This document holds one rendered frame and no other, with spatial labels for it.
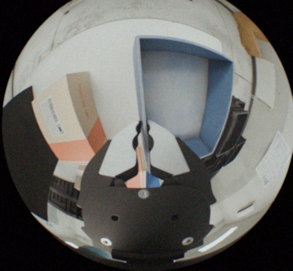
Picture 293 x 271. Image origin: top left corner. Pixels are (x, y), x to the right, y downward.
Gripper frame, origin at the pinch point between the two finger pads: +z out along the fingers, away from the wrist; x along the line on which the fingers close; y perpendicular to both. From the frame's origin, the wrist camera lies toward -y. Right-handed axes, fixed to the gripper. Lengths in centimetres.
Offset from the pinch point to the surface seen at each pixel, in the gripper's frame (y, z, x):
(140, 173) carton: 11.9, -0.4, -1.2
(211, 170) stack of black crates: 91, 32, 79
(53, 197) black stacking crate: 35, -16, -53
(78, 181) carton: 28.3, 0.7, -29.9
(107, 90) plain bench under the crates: -3.2, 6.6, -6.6
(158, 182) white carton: 24.4, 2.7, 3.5
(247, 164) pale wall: 153, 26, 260
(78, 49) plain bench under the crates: -13.5, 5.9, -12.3
